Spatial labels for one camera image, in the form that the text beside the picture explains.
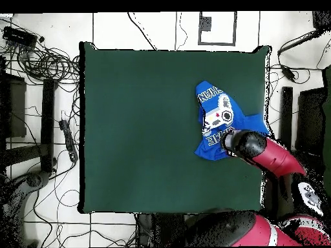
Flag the blue printed t-shirt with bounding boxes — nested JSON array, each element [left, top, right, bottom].
[[194, 80, 271, 161]]

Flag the black flat panel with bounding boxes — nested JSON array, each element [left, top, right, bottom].
[[295, 87, 327, 156], [0, 73, 27, 139]]

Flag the dark green table cloth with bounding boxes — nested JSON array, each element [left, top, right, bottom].
[[78, 41, 272, 217]]

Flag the black power strip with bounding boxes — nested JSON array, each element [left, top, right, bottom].
[[58, 119, 79, 163]]

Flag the black stand bar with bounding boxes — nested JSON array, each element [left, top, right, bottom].
[[39, 77, 58, 173], [279, 86, 294, 149]]

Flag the dark grey square patch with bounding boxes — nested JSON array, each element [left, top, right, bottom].
[[199, 15, 213, 32]]

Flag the grey chair base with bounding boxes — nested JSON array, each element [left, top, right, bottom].
[[25, 170, 50, 188]]

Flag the black power adapter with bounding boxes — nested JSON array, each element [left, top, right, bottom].
[[280, 64, 296, 81]]

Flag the black rod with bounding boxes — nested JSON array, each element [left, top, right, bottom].
[[277, 28, 324, 56]]

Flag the black box device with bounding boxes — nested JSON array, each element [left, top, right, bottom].
[[2, 25, 39, 48]]

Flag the black speckled box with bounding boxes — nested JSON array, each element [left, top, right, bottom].
[[312, 10, 331, 30]]

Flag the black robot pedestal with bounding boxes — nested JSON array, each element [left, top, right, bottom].
[[136, 213, 187, 248]]

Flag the grey square floor frame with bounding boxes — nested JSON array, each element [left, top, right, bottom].
[[197, 10, 237, 47]]

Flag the coiled black cables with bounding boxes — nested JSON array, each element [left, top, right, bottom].
[[15, 46, 81, 85]]

